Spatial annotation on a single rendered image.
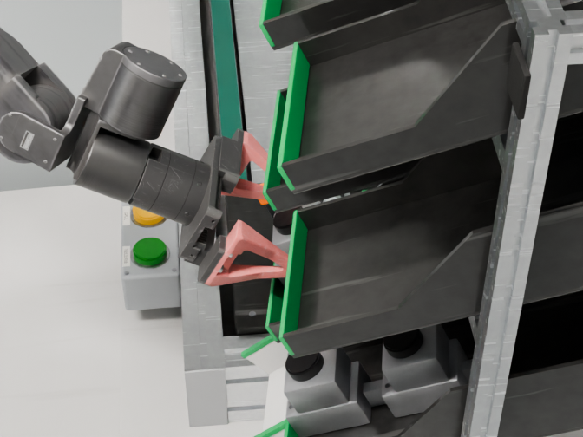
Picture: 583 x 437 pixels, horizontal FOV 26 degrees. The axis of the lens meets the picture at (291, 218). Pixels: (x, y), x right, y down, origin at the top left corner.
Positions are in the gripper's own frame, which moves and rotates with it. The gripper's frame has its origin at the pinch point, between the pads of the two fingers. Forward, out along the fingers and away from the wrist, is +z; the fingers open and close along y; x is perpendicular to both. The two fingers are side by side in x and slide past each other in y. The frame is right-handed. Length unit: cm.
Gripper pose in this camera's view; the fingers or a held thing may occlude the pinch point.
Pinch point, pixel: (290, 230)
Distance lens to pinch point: 113.1
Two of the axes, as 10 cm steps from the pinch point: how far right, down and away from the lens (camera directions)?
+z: 9.0, 3.4, 2.9
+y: 0.2, -6.8, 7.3
